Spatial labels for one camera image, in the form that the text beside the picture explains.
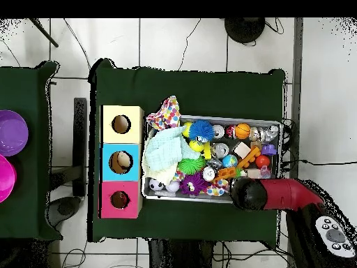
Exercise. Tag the grey round base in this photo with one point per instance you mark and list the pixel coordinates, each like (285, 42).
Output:
(65, 209)

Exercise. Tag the dark green tablecloth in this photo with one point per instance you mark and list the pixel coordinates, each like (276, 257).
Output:
(28, 89)
(195, 92)

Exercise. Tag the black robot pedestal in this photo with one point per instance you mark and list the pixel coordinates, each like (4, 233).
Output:
(181, 256)

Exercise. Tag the white polka dot cloth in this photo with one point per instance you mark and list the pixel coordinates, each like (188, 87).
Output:
(167, 115)

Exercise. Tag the black rod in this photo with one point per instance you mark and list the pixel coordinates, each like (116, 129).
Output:
(44, 33)

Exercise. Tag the small soccer ball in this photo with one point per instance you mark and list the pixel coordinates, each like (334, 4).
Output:
(156, 184)

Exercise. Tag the purple plastic bowl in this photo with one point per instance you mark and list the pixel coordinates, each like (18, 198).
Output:
(11, 134)

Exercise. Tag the wooden box with three holes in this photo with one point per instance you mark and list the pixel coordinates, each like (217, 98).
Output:
(122, 136)

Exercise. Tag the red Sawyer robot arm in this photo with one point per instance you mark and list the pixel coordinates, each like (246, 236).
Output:
(290, 194)

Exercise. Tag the magenta plastic bowl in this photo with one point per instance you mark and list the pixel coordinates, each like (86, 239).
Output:
(5, 178)

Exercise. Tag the orange toy basketball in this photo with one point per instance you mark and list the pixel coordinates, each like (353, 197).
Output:
(242, 131)

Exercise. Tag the globe print ball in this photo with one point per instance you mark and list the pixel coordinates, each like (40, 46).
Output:
(230, 161)

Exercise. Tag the purple spiky googly-eyed toy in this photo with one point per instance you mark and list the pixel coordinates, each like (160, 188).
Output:
(192, 184)

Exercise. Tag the black round stand base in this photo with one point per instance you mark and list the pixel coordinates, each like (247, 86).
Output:
(245, 29)

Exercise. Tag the blue spiky rubber ball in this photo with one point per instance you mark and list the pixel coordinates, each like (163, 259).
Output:
(201, 130)

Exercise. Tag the mint green muslin cloth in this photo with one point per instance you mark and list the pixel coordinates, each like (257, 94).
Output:
(164, 152)

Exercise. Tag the purple toy block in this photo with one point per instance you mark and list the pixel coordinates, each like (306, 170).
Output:
(269, 150)

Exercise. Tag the black upright panel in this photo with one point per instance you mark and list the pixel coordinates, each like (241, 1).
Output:
(80, 145)

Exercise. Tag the red-orange ball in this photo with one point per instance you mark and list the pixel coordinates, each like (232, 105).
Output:
(262, 162)

